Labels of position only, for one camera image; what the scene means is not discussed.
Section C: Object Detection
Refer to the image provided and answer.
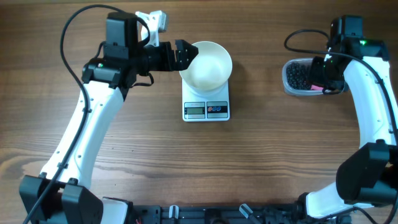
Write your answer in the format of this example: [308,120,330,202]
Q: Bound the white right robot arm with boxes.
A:
[305,16,397,218]

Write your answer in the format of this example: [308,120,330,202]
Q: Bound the clear plastic container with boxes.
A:
[281,58,349,96]

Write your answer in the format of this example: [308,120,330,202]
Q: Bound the pile of black beans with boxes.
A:
[286,62,311,90]

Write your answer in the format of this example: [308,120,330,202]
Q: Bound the white bowl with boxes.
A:
[180,41,233,97]

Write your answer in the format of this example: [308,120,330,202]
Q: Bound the white digital kitchen scale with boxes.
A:
[182,80,230,122]

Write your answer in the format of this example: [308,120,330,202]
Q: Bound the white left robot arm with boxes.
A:
[19,7,199,223]

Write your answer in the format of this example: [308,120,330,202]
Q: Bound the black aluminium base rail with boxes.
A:
[126,203,352,224]

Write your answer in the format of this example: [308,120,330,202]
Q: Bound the pink scoop with blue handle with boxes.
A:
[311,85,323,91]

